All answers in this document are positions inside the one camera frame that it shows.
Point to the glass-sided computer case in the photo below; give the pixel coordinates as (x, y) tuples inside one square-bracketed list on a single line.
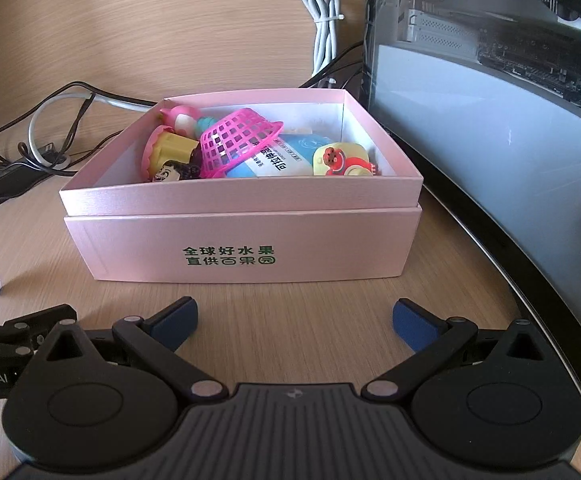
[(495, 135)]

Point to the pink toy figure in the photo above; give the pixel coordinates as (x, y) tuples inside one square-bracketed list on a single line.
[(183, 120)]

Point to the wooden desktop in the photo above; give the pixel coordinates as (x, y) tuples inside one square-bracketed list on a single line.
[(270, 305)]

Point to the yellow toy with pink frill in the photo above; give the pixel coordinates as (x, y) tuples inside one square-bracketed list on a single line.
[(173, 145)]

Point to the pink cardboard box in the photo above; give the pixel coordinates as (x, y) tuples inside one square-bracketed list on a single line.
[(250, 240)]

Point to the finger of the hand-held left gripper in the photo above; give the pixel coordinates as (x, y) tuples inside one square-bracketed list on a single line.
[(20, 330)]

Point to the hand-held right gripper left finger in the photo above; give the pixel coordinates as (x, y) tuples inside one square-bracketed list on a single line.
[(175, 322)]

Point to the pink plastic strainer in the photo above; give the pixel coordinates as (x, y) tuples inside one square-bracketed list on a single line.
[(230, 135)]

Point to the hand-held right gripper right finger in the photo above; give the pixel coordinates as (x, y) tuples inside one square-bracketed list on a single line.
[(413, 322)]

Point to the blue and white packet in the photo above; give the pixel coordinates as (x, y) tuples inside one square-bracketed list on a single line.
[(275, 160)]

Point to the black power adapter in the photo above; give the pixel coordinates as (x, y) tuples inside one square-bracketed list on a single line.
[(15, 182)]

